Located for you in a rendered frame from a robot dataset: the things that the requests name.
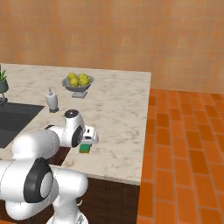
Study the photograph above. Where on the green and yellow sponge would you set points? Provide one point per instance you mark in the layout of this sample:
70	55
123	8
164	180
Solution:
85	148

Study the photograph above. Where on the green plant in dark pot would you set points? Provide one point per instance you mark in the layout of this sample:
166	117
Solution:
3	84

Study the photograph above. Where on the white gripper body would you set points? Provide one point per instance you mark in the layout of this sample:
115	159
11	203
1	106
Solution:
90	140

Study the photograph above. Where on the grey fruit bowl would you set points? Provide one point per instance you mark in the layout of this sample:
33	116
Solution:
78	89

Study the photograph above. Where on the yellow lemon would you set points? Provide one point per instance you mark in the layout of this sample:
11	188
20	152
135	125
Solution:
82	76
74	82
84	81
71	76

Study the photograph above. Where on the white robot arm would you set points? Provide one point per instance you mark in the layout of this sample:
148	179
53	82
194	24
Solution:
35	178

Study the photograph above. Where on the dark sink basin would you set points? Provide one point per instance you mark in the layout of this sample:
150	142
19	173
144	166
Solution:
14	122

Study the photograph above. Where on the white soap dispenser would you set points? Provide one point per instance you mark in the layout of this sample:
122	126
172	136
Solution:
52	100

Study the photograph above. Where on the dark brown counter cabinet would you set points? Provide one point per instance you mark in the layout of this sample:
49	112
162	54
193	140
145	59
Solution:
116	201

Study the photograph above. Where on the grey sink tap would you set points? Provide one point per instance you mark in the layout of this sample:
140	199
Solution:
3	100

